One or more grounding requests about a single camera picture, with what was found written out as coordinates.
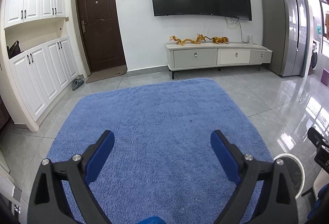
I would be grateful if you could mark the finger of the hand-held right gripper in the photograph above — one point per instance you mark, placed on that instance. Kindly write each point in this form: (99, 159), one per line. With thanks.
(317, 136)

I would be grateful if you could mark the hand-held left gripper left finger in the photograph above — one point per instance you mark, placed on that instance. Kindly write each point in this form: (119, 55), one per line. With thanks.
(100, 158)

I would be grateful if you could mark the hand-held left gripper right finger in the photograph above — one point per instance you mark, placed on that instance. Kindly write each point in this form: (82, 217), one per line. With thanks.
(225, 159)

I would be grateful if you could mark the white round waste bin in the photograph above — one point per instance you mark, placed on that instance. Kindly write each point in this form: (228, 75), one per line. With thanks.
(295, 175)

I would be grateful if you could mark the beige furniture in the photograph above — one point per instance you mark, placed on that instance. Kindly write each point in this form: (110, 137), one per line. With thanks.
(321, 180)

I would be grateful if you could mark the purple stool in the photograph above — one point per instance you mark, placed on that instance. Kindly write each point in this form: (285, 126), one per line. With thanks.
(325, 76)

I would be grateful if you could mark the blue fluffy mat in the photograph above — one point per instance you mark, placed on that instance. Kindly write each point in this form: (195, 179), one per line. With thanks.
(159, 116)

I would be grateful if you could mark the washing machine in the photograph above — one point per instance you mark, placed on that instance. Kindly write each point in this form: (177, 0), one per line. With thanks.
(314, 60)

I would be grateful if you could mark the grey slippers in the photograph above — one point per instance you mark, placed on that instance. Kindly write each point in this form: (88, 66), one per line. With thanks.
(77, 84)

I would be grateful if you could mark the brown doormat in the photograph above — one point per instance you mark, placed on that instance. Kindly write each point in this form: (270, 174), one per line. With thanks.
(105, 74)

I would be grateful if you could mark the white panelled cupboard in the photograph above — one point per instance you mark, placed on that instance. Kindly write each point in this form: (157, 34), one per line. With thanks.
(43, 72)

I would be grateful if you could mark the white television cabinet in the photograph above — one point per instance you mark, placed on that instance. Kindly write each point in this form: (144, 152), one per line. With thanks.
(195, 58)

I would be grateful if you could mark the grey refrigerator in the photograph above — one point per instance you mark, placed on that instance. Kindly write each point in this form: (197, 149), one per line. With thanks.
(280, 28)

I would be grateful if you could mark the hanging orange garment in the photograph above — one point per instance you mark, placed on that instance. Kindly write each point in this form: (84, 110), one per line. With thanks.
(327, 22)

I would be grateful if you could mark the white router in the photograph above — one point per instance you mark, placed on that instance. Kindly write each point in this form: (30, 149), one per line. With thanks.
(250, 38)

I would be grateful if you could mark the golden tiger figurine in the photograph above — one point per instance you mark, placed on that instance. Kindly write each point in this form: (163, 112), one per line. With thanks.
(219, 40)

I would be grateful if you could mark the long golden dragon figurine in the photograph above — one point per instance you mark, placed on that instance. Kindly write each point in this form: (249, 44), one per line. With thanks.
(186, 40)

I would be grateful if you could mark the dark brown door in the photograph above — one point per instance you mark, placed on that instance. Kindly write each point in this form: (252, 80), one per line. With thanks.
(99, 26)

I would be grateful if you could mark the black handbag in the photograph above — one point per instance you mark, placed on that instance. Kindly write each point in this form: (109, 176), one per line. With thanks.
(13, 50)

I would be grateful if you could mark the green wall sign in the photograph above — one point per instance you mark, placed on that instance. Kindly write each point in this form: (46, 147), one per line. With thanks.
(318, 29)

